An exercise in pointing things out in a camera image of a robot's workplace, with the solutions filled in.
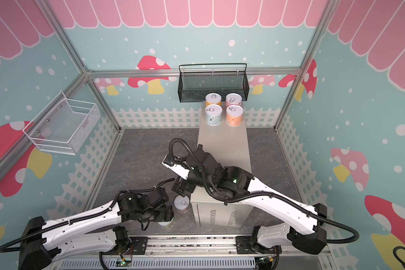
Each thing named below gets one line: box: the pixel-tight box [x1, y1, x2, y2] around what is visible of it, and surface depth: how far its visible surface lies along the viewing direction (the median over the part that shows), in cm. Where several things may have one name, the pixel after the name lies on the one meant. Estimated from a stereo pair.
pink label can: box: [225, 92, 243, 108], surface depth 78 cm
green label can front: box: [157, 218, 176, 230], surface depth 77 cm
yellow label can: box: [205, 92, 223, 107], surface depth 79 cm
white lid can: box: [204, 103, 223, 126], surface depth 73 cm
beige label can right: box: [173, 195, 191, 214], surface depth 83 cm
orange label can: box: [225, 104, 245, 128], surface depth 73 cm
